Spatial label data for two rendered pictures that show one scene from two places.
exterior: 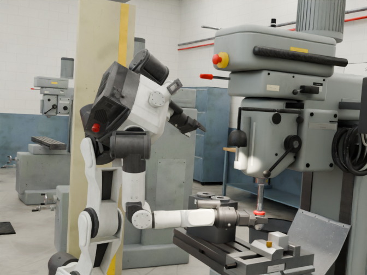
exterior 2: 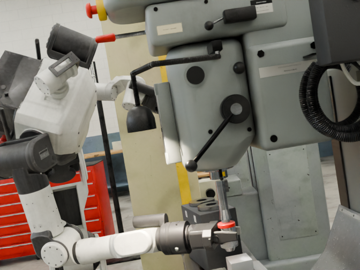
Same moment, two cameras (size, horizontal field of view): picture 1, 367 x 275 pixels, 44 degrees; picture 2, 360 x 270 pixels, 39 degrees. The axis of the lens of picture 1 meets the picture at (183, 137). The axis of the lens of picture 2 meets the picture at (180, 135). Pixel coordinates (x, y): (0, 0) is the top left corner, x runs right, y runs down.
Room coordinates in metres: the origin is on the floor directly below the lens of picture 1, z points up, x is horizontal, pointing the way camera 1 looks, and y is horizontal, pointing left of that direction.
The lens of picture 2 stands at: (0.62, -0.82, 1.48)
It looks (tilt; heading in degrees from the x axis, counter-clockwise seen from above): 3 degrees down; 25
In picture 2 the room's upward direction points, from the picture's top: 9 degrees counter-clockwise
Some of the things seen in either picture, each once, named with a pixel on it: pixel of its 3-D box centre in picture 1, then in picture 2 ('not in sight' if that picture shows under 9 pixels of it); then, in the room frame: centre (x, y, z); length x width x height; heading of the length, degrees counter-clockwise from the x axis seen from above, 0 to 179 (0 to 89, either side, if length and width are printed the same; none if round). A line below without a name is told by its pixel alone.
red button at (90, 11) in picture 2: (217, 59); (92, 10); (1.74, -0.11, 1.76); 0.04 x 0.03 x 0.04; 28
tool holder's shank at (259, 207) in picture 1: (260, 198); (223, 201); (1.86, -0.33, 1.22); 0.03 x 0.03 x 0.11
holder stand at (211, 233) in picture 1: (211, 216); (210, 231); (2.15, -0.16, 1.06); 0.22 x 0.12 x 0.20; 40
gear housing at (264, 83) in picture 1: (277, 86); (211, 23); (1.88, -0.37, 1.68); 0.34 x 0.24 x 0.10; 118
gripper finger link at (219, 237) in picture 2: (260, 220); (225, 237); (1.83, -0.34, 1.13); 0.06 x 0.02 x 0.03; 98
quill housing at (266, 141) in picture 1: (265, 137); (209, 106); (1.86, -0.34, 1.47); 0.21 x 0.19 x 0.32; 28
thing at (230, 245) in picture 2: (258, 220); (228, 236); (1.86, -0.33, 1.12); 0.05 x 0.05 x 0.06
